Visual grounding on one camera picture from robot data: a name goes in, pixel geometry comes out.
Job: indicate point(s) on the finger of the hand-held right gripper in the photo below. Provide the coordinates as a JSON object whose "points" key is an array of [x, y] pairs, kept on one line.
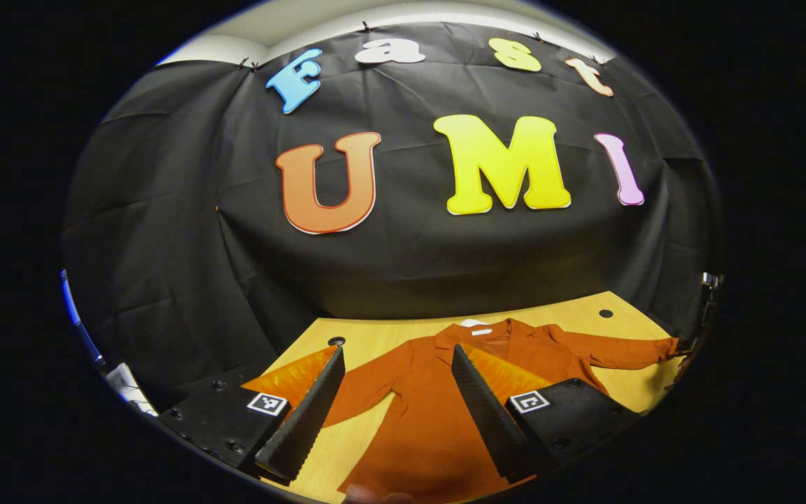
{"points": [[686, 346]]}

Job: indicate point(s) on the black backdrop cloth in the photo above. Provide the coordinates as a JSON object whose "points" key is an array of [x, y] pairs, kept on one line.
{"points": [[410, 266]]}

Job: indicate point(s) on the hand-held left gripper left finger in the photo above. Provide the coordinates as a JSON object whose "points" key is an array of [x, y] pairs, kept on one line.
{"points": [[305, 420]]}

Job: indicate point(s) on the rust orange button shirt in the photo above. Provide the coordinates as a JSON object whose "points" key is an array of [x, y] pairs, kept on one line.
{"points": [[431, 434]]}

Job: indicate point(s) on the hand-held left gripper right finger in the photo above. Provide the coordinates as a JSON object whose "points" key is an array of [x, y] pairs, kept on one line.
{"points": [[490, 420]]}

